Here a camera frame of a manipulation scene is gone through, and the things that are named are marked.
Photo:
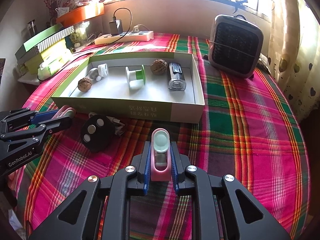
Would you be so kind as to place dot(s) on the plaid bed sheet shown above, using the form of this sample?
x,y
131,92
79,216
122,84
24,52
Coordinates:
x,y
247,129

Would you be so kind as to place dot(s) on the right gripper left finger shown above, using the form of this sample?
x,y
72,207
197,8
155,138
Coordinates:
x,y
99,208

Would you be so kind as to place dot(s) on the white round cap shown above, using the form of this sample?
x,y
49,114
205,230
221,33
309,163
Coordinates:
x,y
103,70

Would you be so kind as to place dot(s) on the white power strip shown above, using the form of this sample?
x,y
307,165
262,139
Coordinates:
x,y
141,36

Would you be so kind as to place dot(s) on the black oval disc with magnets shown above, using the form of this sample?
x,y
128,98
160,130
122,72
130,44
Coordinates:
x,y
97,133

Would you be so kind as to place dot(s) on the green striped gift box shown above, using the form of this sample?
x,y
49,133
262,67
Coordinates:
x,y
44,39

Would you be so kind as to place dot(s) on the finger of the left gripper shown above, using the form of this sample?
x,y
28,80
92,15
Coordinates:
x,y
45,129
14,120

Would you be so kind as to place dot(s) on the green white cardboard box tray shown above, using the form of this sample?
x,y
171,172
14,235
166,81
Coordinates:
x,y
152,101

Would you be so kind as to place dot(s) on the white plug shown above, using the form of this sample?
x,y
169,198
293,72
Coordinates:
x,y
139,27

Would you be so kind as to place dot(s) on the green white spool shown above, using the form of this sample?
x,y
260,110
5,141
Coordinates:
x,y
135,75

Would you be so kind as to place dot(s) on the grey portable heater fan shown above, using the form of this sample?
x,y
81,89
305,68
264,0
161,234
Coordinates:
x,y
235,45

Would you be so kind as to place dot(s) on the pink clip with teal button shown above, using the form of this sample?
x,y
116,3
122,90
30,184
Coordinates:
x,y
160,155

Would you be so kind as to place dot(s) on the heart pattern curtain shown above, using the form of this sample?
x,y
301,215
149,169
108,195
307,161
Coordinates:
x,y
294,54

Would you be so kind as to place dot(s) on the black window hook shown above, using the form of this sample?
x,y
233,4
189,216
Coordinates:
x,y
239,3

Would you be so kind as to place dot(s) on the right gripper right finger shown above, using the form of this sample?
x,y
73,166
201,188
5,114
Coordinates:
x,y
222,208

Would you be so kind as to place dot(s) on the black power adapter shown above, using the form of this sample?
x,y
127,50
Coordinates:
x,y
116,27

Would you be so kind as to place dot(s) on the small white mushroom knob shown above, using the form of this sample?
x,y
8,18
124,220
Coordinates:
x,y
94,75

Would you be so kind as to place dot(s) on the orange tray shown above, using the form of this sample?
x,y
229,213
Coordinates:
x,y
81,14

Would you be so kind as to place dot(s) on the brown walnut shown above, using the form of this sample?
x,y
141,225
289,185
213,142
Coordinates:
x,y
158,67
84,84

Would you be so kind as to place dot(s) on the yellow green box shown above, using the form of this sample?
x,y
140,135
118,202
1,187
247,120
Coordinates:
x,y
54,51

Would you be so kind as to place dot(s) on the tissue pack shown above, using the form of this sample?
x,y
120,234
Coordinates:
x,y
49,67

